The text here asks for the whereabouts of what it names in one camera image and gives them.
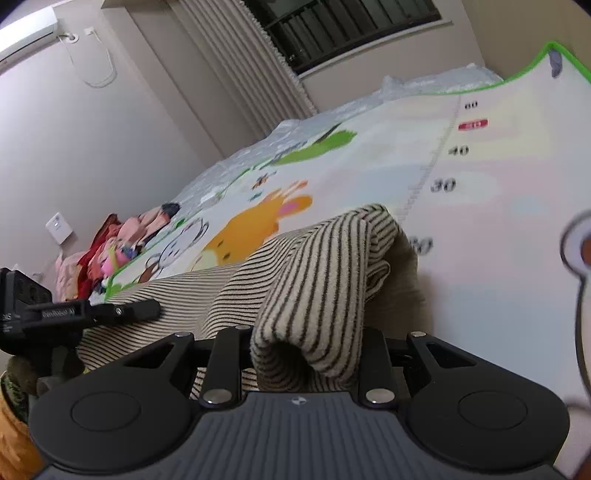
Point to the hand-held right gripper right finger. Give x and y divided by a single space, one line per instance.
374 355

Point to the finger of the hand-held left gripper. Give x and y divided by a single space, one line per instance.
129 311

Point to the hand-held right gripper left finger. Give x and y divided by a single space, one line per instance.
231 350

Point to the beige striped garment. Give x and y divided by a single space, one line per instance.
314 277

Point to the pile of colourful clothes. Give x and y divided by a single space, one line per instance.
115 249

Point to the person's orange patterned clothing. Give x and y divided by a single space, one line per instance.
11 429

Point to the cartoon animal printed play mat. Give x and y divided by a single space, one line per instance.
485 207

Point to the pale patterned bed sheet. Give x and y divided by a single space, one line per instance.
258 152

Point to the beige pleated curtain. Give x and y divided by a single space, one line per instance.
258 60

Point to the white air conditioner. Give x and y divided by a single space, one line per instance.
25 34

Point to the dark window with railing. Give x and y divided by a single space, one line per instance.
341 27

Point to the white wall switch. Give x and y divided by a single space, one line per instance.
60 227

